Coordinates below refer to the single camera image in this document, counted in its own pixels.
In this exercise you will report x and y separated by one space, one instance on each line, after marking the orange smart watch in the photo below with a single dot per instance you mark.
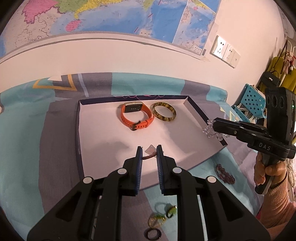
136 115

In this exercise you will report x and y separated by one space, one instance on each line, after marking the right hand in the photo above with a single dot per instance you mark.
278 171

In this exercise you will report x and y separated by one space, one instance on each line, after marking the black right camera box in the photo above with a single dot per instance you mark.
280 105

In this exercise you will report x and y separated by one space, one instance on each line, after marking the pink sweater right forearm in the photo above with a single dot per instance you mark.
277 209

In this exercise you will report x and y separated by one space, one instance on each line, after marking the yellow hanging garment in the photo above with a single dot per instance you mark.
283 68

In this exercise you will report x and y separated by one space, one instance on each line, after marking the navy white shallow box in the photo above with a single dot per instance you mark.
103 142

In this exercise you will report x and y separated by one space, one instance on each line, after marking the colourful wall map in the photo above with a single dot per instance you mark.
183 23

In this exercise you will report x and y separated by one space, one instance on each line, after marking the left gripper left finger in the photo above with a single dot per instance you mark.
125 181

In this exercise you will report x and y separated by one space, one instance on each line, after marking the black shoulder bag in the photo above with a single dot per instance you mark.
270 80

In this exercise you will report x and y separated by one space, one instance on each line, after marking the tortoiseshell bangle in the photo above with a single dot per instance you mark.
163 111

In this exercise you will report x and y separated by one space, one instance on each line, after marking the white wall socket panel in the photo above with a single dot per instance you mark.
224 51

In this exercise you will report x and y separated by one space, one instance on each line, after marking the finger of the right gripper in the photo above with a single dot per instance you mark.
225 126

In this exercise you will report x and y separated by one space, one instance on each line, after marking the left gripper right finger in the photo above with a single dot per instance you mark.
173 178

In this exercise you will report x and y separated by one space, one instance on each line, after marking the blue perforated plastic chair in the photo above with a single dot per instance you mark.
250 105

